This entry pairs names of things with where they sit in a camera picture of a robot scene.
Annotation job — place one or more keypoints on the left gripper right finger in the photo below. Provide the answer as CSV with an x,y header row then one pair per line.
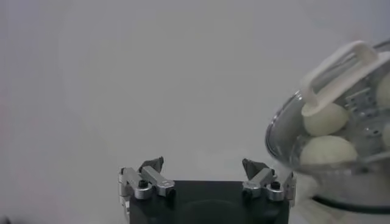
x,y
259,179

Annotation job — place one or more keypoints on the stainless steel steamer pot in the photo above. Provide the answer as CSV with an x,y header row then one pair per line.
x,y
344,185

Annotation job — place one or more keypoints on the white steamed baozi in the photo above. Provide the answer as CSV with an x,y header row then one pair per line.
x,y
326,120
327,150

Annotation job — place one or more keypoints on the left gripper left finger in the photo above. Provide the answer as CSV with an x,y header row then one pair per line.
x,y
158,179

